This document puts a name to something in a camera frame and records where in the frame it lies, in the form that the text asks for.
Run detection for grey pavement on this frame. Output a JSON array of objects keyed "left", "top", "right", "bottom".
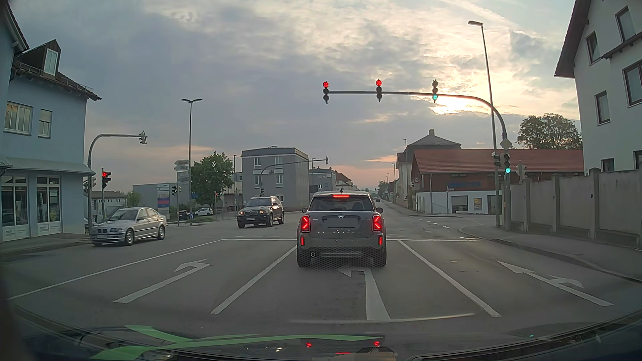
[
  {"left": 0, "top": 233, "right": 92, "bottom": 257},
  {"left": 459, "top": 223, "right": 642, "bottom": 282}
]

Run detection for grey building with flat roof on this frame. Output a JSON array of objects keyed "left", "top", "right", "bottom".
[{"left": 308, "top": 167, "right": 338, "bottom": 193}]

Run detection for dark suv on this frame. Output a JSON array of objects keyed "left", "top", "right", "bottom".
[{"left": 236, "top": 196, "right": 286, "bottom": 229}]

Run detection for low grey commercial building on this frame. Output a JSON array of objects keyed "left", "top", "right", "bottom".
[{"left": 132, "top": 182, "right": 191, "bottom": 220}]

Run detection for red-roofed low building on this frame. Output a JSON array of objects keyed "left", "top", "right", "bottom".
[{"left": 410, "top": 148, "right": 585, "bottom": 216}]

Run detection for white house with dark roof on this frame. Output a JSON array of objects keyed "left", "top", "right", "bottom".
[{"left": 554, "top": 0, "right": 642, "bottom": 174}]

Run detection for large tree behind roof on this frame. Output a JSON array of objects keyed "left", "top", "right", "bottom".
[{"left": 516, "top": 113, "right": 583, "bottom": 150}]

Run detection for direction signs on post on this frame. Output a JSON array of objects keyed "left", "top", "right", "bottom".
[{"left": 173, "top": 159, "right": 191, "bottom": 227}]

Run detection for grey flat-roofed building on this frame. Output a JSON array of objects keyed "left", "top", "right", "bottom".
[{"left": 240, "top": 146, "right": 311, "bottom": 212}]

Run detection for traffic light gantry with mast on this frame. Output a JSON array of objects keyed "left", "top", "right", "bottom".
[{"left": 321, "top": 79, "right": 528, "bottom": 232}]

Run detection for grey concrete wall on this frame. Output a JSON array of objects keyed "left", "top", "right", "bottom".
[{"left": 502, "top": 167, "right": 642, "bottom": 247}]

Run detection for silver saloon car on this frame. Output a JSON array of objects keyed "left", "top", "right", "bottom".
[{"left": 89, "top": 207, "right": 168, "bottom": 247}]

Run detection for house with pyramid roof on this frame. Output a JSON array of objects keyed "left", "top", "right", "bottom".
[{"left": 395, "top": 129, "right": 462, "bottom": 207}]

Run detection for double-headed street lamp post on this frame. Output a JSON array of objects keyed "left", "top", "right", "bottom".
[{"left": 181, "top": 98, "right": 203, "bottom": 226}]

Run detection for light blue building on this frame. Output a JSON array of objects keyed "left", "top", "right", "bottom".
[{"left": 0, "top": 0, "right": 102, "bottom": 243}]

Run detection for road markings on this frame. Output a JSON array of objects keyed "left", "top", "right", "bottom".
[{"left": 7, "top": 217, "right": 615, "bottom": 322}]

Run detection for grey small car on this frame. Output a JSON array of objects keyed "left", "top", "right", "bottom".
[{"left": 296, "top": 190, "right": 388, "bottom": 268}]

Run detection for car's own bonnet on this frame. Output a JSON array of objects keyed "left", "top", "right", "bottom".
[{"left": 10, "top": 307, "right": 642, "bottom": 361}]

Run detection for grey asphalt road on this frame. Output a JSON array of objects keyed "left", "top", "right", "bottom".
[{"left": 0, "top": 200, "right": 642, "bottom": 347}]

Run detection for green leafy tree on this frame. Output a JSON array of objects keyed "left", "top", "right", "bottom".
[{"left": 191, "top": 152, "right": 235, "bottom": 209}]

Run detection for tall street lamp post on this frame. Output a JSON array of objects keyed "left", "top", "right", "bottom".
[{"left": 467, "top": 20, "right": 502, "bottom": 229}]

